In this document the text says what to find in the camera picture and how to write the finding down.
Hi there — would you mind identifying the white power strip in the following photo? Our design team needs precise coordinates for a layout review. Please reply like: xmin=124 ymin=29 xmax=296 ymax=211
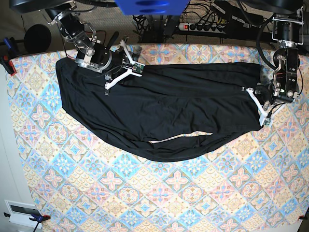
xmin=178 ymin=23 xmax=224 ymax=33

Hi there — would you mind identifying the orange clamp lower right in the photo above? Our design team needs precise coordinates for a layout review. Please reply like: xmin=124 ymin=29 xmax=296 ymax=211
xmin=298 ymin=216 xmax=308 ymax=220

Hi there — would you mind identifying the black round speaker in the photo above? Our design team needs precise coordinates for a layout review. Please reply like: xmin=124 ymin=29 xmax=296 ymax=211
xmin=24 ymin=24 xmax=52 ymax=54

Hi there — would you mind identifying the patterned tablecloth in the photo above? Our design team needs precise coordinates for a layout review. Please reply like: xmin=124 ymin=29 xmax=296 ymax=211
xmin=6 ymin=52 xmax=309 ymax=232

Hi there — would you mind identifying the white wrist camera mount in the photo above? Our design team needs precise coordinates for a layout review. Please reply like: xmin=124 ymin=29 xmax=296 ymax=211
xmin=240 ymin=86 xmax=285 ymax=127
xmin=104 ymin=38 xmax=145 ymax=96

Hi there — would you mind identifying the red black clamp upper left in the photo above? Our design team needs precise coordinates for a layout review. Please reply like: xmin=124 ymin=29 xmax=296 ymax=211
xmin=0 ymin=37 xmax=16 ymax=76

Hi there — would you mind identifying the robot arm image right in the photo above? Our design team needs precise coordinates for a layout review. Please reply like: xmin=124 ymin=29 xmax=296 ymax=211
xmin=254 ymin=7 xmax=304 ymax=110

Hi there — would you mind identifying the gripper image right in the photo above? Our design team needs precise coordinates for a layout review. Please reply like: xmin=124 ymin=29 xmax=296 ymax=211
xmin=254 ymin=83 xmax=276 ymax=109

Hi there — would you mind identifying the blue clamp lower left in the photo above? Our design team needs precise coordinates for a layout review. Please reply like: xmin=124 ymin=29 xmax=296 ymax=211
xmin=3 ymin=213 xmax=50 ymax=232

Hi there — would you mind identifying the black t-shirt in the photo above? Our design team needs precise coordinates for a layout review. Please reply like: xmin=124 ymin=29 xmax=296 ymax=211
xmin=56 ymin=58 xmax=262 ymax=162

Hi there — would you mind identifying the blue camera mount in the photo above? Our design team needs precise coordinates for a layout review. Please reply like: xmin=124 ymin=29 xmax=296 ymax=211
xmin=115 ymin=0 xmax=189 ymax=15

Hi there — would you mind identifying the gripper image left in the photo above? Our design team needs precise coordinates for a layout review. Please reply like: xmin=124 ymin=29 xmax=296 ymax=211
xmin=106 ymin=45 xmax=141 ymax=73

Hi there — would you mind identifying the white wall vent box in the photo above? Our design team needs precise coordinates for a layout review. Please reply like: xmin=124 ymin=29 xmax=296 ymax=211
xmin=4 ymin=200 xmax=40 ymax=228

